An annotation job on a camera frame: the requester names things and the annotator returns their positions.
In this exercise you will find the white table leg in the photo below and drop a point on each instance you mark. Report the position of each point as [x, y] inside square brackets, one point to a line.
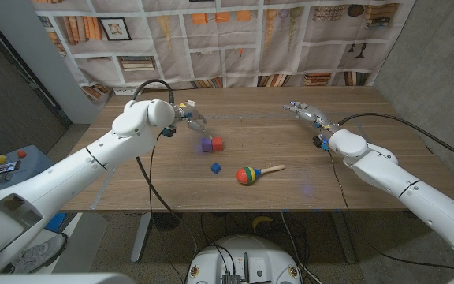
[345, 240]
[140, 240]

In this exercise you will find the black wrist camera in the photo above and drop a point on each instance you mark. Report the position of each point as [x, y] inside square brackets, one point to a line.
[168, 132]
[317, 142]

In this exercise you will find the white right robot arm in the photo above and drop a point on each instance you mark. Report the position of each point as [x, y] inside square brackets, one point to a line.
[408, 189]

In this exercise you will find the colourful striped wooden maraca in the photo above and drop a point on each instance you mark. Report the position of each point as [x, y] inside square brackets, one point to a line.
[246, 176]

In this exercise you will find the printed bookshelf backdrop cloth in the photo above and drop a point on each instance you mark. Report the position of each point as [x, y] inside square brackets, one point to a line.
[219, 39]

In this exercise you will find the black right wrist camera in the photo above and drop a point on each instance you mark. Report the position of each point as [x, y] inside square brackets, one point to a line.
[317, 142]

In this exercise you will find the white board with blue pads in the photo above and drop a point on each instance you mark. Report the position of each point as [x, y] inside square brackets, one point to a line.
[55, 221]

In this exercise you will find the grey sneaker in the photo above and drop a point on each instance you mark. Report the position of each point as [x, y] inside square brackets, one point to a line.
[42, 252]

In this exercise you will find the blue-grey storage box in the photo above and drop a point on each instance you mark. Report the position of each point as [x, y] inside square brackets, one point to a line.
[34, 161]

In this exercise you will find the red magnetic cube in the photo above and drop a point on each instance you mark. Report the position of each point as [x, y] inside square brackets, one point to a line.
[217, 144]

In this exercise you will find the small blue block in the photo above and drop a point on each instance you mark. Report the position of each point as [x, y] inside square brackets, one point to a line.
[215, 168]

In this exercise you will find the purple magnetic cube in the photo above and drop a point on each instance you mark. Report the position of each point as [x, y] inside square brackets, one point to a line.
[206, 145]

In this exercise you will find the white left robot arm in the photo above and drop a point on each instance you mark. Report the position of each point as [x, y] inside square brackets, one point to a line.
[73, 173]

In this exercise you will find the small red toy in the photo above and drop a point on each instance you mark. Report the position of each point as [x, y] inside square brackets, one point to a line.
[21, 154]

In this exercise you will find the white robot torso base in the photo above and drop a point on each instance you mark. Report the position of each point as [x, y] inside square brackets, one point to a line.
[243, 256]

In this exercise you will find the white power strip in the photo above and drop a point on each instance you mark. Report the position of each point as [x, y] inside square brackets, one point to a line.
[124, 91]

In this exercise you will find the black round floor base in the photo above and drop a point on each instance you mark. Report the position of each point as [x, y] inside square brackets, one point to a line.
[166, 221]

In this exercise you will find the yellow banana toy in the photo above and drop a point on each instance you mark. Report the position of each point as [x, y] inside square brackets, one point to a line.
[261, 221]

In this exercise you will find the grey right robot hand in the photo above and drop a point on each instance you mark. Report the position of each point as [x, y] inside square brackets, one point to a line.
[309, 112]

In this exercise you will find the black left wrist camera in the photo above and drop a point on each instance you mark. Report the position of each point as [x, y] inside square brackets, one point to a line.
[168, 132]

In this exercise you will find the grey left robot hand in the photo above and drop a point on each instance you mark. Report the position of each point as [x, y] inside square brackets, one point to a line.
[193, 118]

